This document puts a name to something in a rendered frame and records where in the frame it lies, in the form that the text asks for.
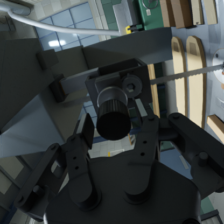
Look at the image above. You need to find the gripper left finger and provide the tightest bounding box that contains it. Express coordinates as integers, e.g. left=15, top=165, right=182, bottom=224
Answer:
left=13, top=113, right=102, bottom=212

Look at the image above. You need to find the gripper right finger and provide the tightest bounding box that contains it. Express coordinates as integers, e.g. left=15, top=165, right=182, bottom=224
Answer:
left=123, top=97, right=224, bottom=205

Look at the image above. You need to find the black ribbed lock knob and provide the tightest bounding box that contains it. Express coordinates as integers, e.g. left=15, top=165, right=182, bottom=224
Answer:
left=96, top=86, right=132, bottom=141

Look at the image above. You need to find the grey eccentric bush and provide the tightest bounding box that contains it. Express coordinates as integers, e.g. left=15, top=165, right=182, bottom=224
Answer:
left=121, top=73, right=144, bottom=99

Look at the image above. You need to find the dark grey guide block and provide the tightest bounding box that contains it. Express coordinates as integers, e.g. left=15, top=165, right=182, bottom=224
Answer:
left=85, top=58, right=153, bottom=126

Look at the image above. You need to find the dark grey bandsaw body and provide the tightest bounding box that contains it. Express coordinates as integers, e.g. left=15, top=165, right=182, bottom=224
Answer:
left=0, top=26, right=173, bottom=159

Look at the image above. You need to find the grey toothed bandsaw blade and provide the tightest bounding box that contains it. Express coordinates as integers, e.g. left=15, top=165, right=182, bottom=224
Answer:
left=150, top=64, right=224, bottom=85

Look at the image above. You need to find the white floor grille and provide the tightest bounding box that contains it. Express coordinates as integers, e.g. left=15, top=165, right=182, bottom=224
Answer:
left=107, top=149, right=125, bottom=157

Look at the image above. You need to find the pale curved wooden blank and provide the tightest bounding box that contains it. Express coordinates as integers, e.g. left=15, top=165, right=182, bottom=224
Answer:
left=171, top=36, right=188, bottom=117
left=185, top=35, right=207, bottom=129
left=148, top=64, right=160, bottom=118

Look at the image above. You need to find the pale wooden block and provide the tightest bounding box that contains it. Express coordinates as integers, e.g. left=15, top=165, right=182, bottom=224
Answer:
left=207, top=114, right=224, bottom=143

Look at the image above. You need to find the white round table insert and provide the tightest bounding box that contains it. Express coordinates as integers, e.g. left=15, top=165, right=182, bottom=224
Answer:
left=212, top=48, right=224, bottom=85

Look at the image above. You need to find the yellow and black clamp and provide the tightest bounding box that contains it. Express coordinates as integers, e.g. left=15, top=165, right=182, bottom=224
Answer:
left=125, top=24, right=144, bottom=35

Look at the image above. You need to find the green machine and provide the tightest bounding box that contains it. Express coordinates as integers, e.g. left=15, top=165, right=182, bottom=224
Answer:
left=134, top=0, right=164, bottom=31

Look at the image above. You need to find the light grey panel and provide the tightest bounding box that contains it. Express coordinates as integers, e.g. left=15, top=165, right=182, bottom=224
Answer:
left=113, top=3, right=139, bottom=35

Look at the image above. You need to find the brown wooden board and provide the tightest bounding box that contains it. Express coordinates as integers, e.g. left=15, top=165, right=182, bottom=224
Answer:
left=170, top=0, right=194, bottom=30
left=159, top=0, right=176, bottom=28

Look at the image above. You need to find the blue framed window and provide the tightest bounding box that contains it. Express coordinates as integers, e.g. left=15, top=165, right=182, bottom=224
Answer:
left=33, top=2, right=101, bottom=52

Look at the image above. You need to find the grey handwheel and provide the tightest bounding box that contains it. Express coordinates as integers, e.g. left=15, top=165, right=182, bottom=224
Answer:
left=142, top=0, right=160, bottom=10

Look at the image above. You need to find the pale wooden board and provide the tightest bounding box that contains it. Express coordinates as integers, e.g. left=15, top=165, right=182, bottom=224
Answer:
left=191, top=0, right=205, bottom=26
left=203, top=0, right=218, bottom=25

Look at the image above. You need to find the grey guide post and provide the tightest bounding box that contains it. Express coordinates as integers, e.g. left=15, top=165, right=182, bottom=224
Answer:
left=60, top=71, right=101, bottom=96

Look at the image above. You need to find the grey dust hose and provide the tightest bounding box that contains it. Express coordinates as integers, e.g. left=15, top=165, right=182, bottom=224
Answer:
left=0, top=0, right=120, bottom=37

